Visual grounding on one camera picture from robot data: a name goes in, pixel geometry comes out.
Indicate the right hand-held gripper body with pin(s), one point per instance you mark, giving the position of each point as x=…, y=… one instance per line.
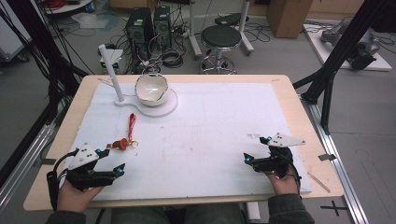
x=275, y=161

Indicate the person's left hand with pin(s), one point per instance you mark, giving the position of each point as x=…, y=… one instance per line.
x=73, y=199

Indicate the black metal frame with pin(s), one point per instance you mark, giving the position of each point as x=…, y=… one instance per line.
x=46, y=53
x=337, y=53

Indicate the large black computer tower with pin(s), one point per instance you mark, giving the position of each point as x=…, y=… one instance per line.
x=139, y=29

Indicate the aluminium floor rail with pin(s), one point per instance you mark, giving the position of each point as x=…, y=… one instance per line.
x=28, y=155
x=339, y=168

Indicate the round white table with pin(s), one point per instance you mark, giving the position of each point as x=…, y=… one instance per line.
x=67, y=6

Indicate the black tape cross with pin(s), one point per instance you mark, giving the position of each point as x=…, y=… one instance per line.
x=334, y=207

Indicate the black round stool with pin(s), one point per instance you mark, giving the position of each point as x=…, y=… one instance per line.
x=221, y=36

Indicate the thin wooden stick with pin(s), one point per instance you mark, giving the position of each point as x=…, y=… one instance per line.
x=319, y=182

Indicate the clear plastic sheet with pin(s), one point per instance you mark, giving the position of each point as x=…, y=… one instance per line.
x=93, y=20

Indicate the slim black computer tower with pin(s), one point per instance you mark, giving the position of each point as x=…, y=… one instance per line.
x=162, y=26

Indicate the cardboard box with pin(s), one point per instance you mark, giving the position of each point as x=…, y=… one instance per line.
x=288, y=18

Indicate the white floor platform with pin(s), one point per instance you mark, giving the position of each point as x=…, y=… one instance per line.
x=378, y=63

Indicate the person's right hand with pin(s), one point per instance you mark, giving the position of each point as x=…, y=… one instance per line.
x=285, y=185

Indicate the white stand with pole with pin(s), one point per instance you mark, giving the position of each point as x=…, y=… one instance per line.
x=115, y=81

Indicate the wooden table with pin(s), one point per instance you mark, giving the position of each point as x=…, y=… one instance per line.
x=299, y=102

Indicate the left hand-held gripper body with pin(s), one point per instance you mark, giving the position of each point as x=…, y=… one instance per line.
x=81, y=160

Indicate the flat black pad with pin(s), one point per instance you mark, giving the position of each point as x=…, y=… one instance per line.
x=230, y=19

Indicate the black tape piece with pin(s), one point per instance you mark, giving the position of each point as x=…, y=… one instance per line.
x=46, y=161
x=327, y=157

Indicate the white camera stand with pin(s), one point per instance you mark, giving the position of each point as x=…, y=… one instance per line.
x=110, y=60

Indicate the white eggshell-shaped bowl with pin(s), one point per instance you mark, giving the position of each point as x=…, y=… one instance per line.
x=152, y=88

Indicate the grey machine on platform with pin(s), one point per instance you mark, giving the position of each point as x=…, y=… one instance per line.
x=362, y=51

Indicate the white table mat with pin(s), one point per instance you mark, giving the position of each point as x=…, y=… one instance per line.
x=199, y=130

